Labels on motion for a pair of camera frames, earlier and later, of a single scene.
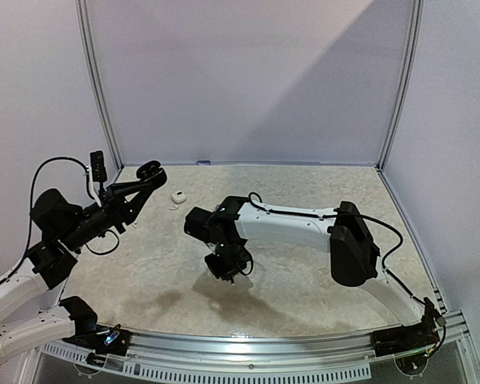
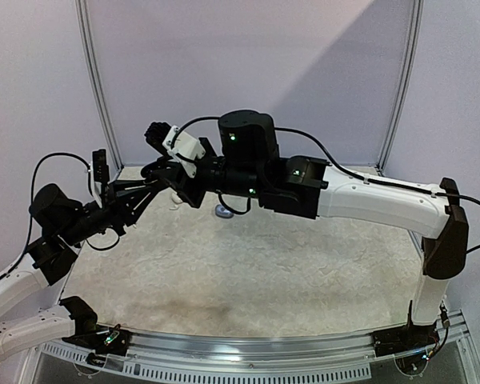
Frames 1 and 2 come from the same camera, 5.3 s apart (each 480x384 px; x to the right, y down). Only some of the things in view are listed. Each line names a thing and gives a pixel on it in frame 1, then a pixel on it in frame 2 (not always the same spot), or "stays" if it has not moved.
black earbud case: x=151 y=170 stays
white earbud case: x=178 y=196 stays
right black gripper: x=227 y=272 -> x=196 y=187
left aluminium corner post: x=96 y=82 stays
